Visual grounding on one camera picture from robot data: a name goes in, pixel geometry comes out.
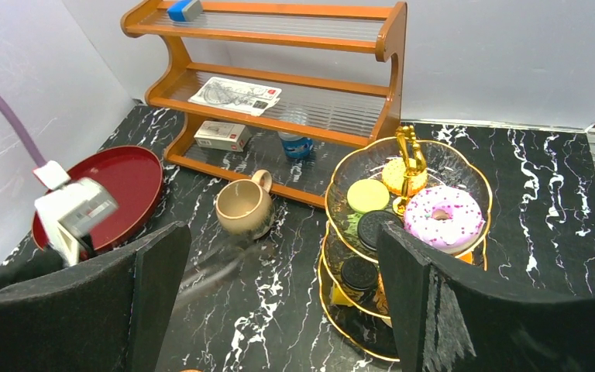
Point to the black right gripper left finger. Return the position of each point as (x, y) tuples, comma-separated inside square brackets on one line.
[(109, 313)]

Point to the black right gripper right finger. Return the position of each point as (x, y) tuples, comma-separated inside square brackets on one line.
[(448, 315)]

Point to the black round cookie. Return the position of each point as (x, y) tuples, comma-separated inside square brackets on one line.
[(359, 274), (370, 225)]

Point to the pink frosted donut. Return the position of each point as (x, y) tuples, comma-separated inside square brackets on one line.
[(446, 218)]

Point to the three-tier glass gold stand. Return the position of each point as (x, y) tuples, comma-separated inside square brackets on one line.
[(365, 325)]

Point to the green round cookie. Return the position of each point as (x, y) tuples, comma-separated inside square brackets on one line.
[(367, 195)]

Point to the orange round cookie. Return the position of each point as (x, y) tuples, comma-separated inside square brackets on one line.
[(393, 177)]

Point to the beige ceramic pitcher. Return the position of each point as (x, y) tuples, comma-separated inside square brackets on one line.
[(244, 207)]

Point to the metal food tongs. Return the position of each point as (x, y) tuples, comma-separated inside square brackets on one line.
[(220, 267)]

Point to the yellow striped toy cake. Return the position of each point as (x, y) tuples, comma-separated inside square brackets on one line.
[(338, 298)]

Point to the red round tray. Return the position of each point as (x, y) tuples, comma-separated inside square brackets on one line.
[(134, 177)]

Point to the small white red box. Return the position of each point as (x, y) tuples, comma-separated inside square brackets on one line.
[(222, 136)]

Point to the blue bottle cap jar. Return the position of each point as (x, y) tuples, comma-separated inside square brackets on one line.
[(295, 146)]

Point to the white plastic packet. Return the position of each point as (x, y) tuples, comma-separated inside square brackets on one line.
[(236, 96)]

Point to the blue white eraser block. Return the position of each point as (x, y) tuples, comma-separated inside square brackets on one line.
[(185, 10)]

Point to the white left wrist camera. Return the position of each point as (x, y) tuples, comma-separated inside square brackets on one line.
[(70, 210)]

